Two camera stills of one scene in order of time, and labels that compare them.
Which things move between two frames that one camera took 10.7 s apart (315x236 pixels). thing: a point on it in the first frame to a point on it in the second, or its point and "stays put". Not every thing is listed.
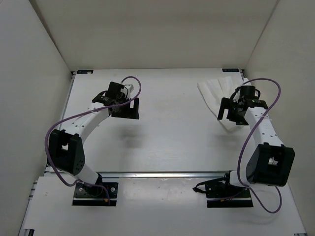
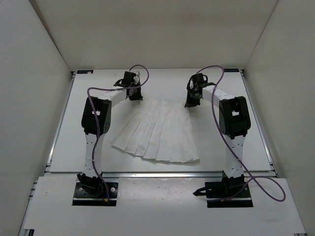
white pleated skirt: [214, 90] to [160, 131]
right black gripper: [228, 103] to [189, 103]
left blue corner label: [84, 71] stays put
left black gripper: [130, 112] to [138, 97]
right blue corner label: [230, 70] stays put
